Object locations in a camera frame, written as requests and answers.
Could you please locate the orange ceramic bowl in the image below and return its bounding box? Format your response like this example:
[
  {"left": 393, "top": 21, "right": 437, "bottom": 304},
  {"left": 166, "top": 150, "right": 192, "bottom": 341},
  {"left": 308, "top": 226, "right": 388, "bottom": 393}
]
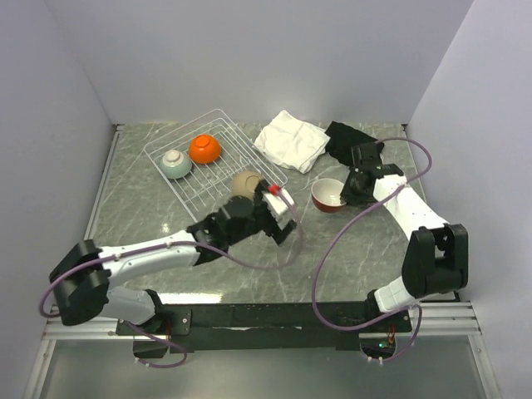
[{"left": 189, "top": 134, "right": 222, "bottom": 165}]

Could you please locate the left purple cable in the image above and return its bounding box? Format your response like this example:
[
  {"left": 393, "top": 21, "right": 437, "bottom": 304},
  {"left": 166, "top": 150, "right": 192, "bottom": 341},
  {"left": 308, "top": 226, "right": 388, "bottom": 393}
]
[{"left": 38, "top": 189, "right": 307, "bottom": 369}]

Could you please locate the red ceramic bowl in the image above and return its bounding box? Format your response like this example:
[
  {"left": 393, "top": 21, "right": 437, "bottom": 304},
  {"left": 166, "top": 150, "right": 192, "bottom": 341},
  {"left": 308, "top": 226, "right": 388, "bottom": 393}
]
[{"left": 311, "top": 178, "right": 347, "bottom": 214}]

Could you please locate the pale green ceramic bowl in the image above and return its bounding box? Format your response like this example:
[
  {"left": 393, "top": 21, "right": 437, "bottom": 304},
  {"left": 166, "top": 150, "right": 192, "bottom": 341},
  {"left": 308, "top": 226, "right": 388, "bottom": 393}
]
[{"left": 159, "top": 150, "right": 192, "bottom": 180}]

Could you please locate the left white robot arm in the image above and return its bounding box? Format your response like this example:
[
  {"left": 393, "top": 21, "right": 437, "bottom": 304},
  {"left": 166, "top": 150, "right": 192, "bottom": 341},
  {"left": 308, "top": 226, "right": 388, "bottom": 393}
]
[{"left": 47, "top": 180, "right": 303, "bottom": 334}]

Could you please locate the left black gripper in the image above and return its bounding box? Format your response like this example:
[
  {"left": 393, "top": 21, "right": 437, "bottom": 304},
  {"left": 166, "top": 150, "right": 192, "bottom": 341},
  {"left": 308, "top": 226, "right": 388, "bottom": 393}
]
[{"left": 228, "top": 180, "right": 298, "bottom": 246}]

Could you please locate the black base beam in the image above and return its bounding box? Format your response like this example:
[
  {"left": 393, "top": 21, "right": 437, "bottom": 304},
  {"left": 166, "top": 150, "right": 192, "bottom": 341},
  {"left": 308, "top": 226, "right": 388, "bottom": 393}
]
[{"left": 138, "top": 301, "right": 412, "bottom": 352}]

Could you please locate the dark brown striped bowl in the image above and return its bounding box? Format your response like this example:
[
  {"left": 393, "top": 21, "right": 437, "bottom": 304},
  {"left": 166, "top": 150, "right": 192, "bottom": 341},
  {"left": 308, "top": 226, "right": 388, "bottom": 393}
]
[{"left": 345, "top": 195, "right": 378, "bottom": 208}]

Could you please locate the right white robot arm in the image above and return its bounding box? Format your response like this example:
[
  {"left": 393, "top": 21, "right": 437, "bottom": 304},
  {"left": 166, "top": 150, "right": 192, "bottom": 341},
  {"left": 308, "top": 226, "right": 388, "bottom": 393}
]
[{"left": 341, "top": 143, "right": 469, "bottom": 332}]

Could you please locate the white wire dish rack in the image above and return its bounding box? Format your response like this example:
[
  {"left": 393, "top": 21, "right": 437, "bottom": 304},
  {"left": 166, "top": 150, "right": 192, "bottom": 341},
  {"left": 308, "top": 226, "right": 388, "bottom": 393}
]
[{"left": 144, "top": 109, "right": 288, "bottom": 222}]

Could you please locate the aluminium frame rail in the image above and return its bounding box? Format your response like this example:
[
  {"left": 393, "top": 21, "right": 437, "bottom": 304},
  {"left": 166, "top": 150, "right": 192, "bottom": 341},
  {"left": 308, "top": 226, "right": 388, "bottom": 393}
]
[{"left": 25, "top": 122, "right": 126, "bottom": 399}]

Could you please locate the white folded cloth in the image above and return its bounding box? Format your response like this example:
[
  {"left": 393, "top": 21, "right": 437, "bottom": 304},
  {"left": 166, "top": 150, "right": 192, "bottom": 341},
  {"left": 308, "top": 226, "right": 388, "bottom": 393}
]
[{"left": 254, "top": 110, "right": 330, "bottom": 174}]

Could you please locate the tan floral bowl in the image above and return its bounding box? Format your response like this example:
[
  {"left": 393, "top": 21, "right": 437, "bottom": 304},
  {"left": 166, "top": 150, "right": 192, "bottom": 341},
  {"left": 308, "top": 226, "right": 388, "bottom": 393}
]
[{"left": 230, "top": 170, "right": 263, "bottom": 200}]

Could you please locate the black folded cloth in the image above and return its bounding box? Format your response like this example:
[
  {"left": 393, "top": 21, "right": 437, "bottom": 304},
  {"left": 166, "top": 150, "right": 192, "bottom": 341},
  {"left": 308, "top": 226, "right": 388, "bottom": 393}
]
[{"left": 325, "top": 121, "right": 377, "bottom": 167}]

